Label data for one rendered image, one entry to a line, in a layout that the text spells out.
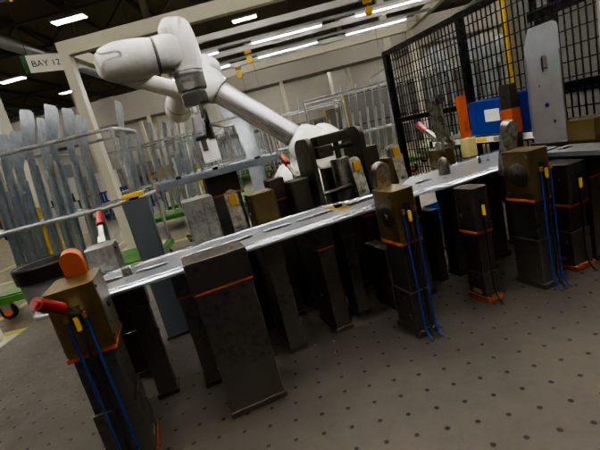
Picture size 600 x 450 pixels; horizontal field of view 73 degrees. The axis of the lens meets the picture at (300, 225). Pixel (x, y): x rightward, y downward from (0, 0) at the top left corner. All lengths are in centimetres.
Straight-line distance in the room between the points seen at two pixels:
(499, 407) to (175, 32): 118
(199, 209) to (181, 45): 49
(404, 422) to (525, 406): 20
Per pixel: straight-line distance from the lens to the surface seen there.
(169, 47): 129
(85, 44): 776
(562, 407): 81
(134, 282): 90
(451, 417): 78
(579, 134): 139
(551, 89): 146
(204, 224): 108
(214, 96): 185
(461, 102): 146
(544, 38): 146
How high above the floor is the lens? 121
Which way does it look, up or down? 12 degrees down
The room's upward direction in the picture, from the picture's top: 14 degrees counter-clockwise
